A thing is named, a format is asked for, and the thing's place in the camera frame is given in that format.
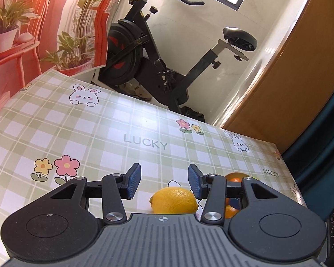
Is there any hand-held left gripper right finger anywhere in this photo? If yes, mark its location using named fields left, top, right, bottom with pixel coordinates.
left=187, top=164, right=277, bottom=225

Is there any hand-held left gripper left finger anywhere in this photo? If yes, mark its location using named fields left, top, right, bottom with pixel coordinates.
left=48, top=163, right=142, bottom=225

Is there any dark orange mandarin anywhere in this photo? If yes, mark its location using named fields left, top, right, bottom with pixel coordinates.
left=225, top=204, right=240, bottom=219

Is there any bright orange mandarin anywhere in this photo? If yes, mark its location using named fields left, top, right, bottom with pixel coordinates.
left=224, top=172, right=251, bottom=182

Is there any large yellow lemon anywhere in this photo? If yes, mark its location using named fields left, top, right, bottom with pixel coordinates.
left=149, top=187, right=199, bottom=214

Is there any checked tablecloth with cartoon prints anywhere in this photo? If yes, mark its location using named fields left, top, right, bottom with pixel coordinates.
left=0, top=69, right=308, bottom=240

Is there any black bag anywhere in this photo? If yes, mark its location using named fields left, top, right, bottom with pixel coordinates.
left=181, top=106, right=205, bottom=123

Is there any dark teal curtain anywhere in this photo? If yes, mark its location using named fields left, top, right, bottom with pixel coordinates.
left=282, top=78, right=334, bottom=209

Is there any beige sandal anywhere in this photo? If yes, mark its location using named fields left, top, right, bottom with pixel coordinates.
left=120, top=80, right=153, bottom=102

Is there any black exercise bike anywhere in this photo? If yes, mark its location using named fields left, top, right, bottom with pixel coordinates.
left=99, top=0, right=258, bottom=113

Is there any wooden cabinet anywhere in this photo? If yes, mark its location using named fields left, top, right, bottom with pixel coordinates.
left=223, top=0, right=334, bottom=151

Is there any red room scene wall poster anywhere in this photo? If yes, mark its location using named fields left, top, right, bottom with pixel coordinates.
left=0, top=0, right=123, bottom=109

